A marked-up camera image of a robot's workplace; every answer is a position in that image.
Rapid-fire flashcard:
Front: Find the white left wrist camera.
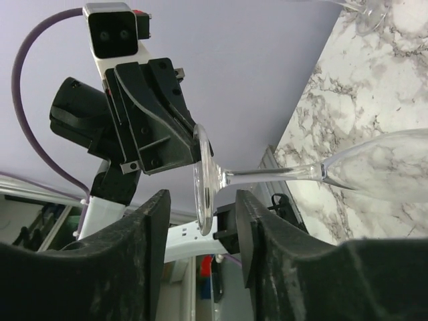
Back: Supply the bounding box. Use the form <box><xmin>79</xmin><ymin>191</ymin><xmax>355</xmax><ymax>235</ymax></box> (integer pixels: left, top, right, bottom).
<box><xmin>82</xmin><ymin>2</ymin><xmax>152</xmax><ymax>80</ymax></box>

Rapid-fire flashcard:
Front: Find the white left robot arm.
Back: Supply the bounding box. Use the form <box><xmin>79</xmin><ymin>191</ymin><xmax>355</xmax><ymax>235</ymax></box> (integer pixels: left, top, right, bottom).
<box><xmin>49</xmin><ymin>58</ymin><xmax>197</xmax><ymax>239</ymax></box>

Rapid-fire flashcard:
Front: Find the clear wine glass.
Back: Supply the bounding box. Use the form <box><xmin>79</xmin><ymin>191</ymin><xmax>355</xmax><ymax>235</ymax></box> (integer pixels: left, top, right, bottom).
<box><xmin>193</xmin><ymin>124</ymin><xmax>427</xmax><ymax>236</ymax></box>
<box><xmin>328</xmin><ymin>0</ymin><xmax>392</xmax><ymax>36</ymax></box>

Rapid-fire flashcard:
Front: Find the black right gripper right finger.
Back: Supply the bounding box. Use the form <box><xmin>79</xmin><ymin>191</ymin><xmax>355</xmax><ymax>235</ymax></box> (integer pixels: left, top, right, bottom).
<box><xmin>235</xmin><ymin>190</ymin><xmax>427</xmax><ymax>320</ymax></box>

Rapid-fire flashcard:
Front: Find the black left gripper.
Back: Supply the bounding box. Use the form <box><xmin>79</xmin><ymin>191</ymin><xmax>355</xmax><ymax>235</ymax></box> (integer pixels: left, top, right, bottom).
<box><xmin>100</xmin><ymin>57</ymin><xmax>215</xmax><ymax>176</ymax></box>

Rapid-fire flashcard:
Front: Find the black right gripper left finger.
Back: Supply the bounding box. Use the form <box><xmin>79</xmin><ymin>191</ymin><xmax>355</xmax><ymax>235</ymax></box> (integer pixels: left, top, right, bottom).
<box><xmin>1</xmin><ymin>189</ymin><xmax>171</xmax><ymax>320</ymax></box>

